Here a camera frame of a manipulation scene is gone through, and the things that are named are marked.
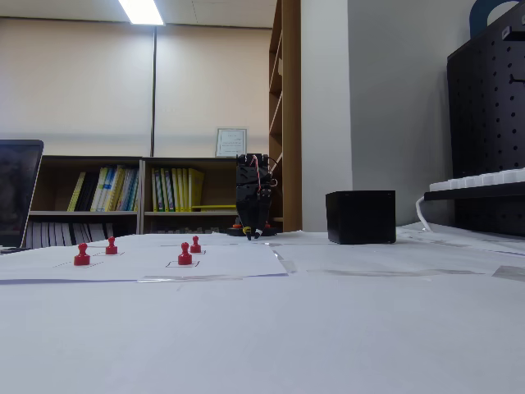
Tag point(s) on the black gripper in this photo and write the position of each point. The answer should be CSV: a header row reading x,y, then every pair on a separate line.
x,y
248,206

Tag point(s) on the red pawn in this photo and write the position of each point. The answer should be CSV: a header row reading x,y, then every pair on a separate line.
x,y
82,257
196,247
111,248
185,257

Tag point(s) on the black box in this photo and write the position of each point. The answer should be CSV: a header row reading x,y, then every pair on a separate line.
x,y
361,217

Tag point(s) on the low wooden bookshelf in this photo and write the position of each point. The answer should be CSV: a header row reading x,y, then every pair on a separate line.
x,y
53,184
217,184

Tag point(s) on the clear tape strip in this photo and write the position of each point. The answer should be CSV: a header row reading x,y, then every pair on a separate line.
x,y
287,262
389,272
510,273
188,278

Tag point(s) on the wide yellow binder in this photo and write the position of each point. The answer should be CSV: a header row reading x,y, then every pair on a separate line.
x,y
197,189

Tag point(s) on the framed white certificate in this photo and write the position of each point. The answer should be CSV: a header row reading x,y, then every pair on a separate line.
x,y
232,143

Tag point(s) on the tall wooden bookshelf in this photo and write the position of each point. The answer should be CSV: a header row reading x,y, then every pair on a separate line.
x,y
291,123

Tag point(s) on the paper sheet with drawn squares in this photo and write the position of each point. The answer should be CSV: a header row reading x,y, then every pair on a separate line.
x,y
135,262

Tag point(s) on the yellow leaning book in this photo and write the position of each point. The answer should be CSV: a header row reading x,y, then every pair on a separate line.
x,y
77,192

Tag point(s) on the ceiling light panel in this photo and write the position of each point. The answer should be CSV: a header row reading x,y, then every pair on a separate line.
x,y
141,11

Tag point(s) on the laptop screen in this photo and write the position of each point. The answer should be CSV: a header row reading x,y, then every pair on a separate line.
x,y
16,193

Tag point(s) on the black pegboard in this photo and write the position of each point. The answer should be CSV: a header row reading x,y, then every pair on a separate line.
x,y
484,123

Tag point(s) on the black pegboard hook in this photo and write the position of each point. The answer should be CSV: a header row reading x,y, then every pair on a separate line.
x,y
517,79

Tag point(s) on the blue rounded object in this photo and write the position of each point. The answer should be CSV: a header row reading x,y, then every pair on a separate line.
x,y
477,16

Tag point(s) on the black rail beside power strip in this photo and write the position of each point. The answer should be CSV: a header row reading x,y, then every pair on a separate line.
x,y
471,193

